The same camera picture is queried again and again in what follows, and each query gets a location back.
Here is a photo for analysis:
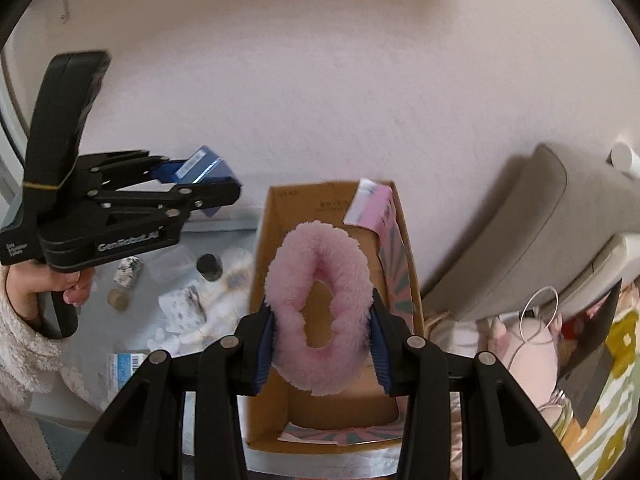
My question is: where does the fluffy white sleeve forearm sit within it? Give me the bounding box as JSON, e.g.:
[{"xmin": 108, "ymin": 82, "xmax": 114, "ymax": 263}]
[{"xmin": 0, "ymin": 288, "xmax": 66, "ymax": 410}]

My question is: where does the black round jar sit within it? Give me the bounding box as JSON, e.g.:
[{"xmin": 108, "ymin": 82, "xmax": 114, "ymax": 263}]
[{"xmin": 196, "ymin": 254, "xmax": 224, "ymax": 283}]

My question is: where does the blue white medicine box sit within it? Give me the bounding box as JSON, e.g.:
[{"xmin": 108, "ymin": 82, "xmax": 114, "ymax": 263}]
[{"xmin": 107, "ymin": 352, "xmax": 148, "ymax": 391}]

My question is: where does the white patterned sock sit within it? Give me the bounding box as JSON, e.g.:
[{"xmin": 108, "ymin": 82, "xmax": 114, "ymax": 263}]
[{"xmin": 158, "ymin": 285, "xmax": 206, "ymax": 334}]

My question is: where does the floral white small box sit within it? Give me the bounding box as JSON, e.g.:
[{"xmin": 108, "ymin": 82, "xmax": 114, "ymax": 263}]
[{"xmin": 114, "ymin": 256, "xmax": 143, "ymax": 289}]

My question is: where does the clear plastic packet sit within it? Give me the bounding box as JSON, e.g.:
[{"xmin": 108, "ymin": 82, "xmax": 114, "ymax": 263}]
[{"xmin": 148, "ymin": 245, "xmax": 194, "ymax": 284}]

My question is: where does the floral blue cloth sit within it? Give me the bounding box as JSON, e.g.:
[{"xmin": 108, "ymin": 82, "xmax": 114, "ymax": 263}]
[{"xmin": 62, "ymin": 219, "xmax": 258, "ymax": 410}]

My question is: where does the grey headboard cushion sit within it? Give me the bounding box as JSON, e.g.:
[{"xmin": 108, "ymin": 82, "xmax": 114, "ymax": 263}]
[{"xmin": 423, "ymin": 143, "xmax": 639, "ymax": 321}]

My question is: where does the pink fluffy scrunchie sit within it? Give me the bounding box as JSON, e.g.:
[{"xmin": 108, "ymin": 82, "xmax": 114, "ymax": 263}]
[{"xmin": 264, "ymin": 221, "xmax": 373, "ymax": 396}]

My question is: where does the beige round cream jar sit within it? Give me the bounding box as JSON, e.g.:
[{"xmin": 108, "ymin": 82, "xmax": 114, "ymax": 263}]
[{"xmin": 107, "ymin": 289, "xmax": 129, "ymax": 312}]

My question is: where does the white cable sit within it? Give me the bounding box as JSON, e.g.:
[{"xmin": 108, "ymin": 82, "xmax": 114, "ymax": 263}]
[{"xmin": 516, "ymin": 285, "xmax": 572, "ymax": 411}]

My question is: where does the white round wall knob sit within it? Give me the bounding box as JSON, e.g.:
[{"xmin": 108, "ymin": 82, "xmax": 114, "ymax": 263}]
[{"xmin": 610, "ymin": 142, "xmax": 640, "ymax": 179}]

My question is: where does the yellow striped bedding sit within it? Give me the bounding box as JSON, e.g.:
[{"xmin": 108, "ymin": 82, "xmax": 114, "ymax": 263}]
[{"xmin": 553, "ymin": 283, "xmax": 639, "ymax": 479}]

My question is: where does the pink plush toy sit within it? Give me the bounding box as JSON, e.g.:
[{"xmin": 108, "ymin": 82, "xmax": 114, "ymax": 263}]
[{"xmin": 487, "ymin": 313, "xmax": 563, "ymax": 410}]

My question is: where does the person's left hand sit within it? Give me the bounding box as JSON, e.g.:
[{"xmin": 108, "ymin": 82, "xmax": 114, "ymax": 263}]
[{"xmin": 6, "ymin": 261, "xmax": 94, "ymax": 326}]

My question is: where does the pink patterned cardboard box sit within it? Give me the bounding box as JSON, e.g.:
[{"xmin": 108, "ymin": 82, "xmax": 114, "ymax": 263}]
[{"xmin": 243, "ymin": 179, "xmax": 423, "ymax": 454}]

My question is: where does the small blue barcode box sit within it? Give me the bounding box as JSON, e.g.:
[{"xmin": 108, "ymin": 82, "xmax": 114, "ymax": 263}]
[{"xmin": 170, "ymin": 145, "xmax": 242, "ymax": 218}]

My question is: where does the dark triangular object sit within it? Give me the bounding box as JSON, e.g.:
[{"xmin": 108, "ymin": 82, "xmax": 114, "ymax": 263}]
[{"xmin": 558, "ymin": 281, "xmax": 622, "ymax": 427}]

